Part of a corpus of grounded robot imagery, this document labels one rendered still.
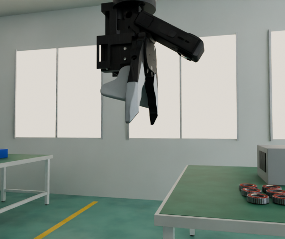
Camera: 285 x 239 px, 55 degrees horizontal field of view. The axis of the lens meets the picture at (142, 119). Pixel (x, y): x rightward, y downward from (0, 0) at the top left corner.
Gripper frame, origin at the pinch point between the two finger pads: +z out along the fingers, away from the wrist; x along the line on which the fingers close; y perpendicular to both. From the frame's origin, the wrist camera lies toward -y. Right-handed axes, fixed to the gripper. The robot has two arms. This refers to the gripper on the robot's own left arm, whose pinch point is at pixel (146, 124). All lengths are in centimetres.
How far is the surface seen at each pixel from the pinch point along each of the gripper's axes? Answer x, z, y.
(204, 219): -84, 41, -5
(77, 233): -236, 115, 139
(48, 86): -391, -77, 283
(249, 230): -85, 44, -24
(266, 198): -115, 37, -36
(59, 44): -392, -150, 262
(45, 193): -320, 97, 238
